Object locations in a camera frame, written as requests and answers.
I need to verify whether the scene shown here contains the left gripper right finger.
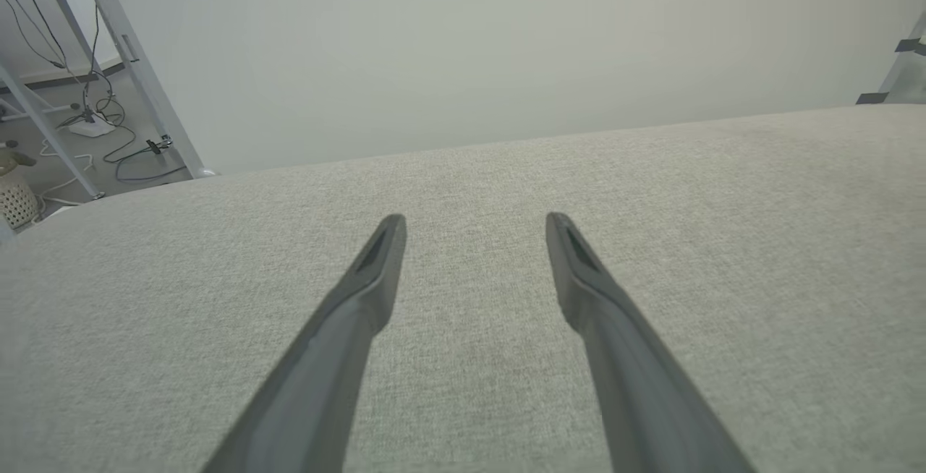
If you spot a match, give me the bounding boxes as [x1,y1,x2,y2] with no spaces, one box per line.
[545,211,758,473]

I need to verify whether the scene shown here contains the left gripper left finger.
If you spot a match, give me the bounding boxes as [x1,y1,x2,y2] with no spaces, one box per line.
[201,213,408,473]

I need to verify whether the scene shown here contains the grey fabric sofa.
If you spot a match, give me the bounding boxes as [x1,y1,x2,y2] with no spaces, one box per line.
[0,103,926,473]

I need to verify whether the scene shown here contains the white power strip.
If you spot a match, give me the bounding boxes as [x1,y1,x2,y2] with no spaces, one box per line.
[67,115,116,138]

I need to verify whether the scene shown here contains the white woven laundry basket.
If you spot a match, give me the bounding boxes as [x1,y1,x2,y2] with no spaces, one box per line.
[0,151,38,229]

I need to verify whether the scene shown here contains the white partition panel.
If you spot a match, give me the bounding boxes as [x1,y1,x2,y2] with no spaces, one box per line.
[94,0,926,174]

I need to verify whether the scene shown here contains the grey metal stand leg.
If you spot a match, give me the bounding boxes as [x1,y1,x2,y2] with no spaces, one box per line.
[0,61,106,200]

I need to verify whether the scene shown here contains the black floor cable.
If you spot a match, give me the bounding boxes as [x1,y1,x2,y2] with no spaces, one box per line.
[72,3,190,184]

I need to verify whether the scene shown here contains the white metal frame legs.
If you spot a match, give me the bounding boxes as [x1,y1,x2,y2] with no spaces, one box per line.
[72,0,218,179]

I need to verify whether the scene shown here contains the grey partition post black tape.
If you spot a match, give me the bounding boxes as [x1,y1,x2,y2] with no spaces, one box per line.
[856,10,926,106]

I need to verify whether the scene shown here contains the grey metal frame post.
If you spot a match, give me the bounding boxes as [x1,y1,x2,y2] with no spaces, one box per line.
[33,0,102,76]

